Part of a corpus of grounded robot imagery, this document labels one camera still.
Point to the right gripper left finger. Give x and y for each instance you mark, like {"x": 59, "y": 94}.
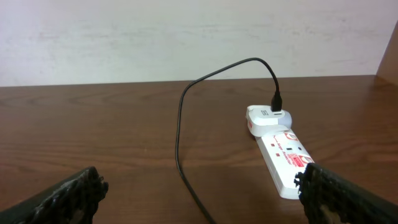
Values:
{"x": 74, "y": 200}

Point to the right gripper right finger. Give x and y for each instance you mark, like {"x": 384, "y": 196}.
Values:
{"x": 328, "y": 198}

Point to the white USB charger adapter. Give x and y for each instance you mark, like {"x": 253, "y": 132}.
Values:
{"x": 262, "y": 120}

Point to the white power strip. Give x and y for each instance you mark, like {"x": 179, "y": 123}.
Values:
{"x": 285, "y": 156}

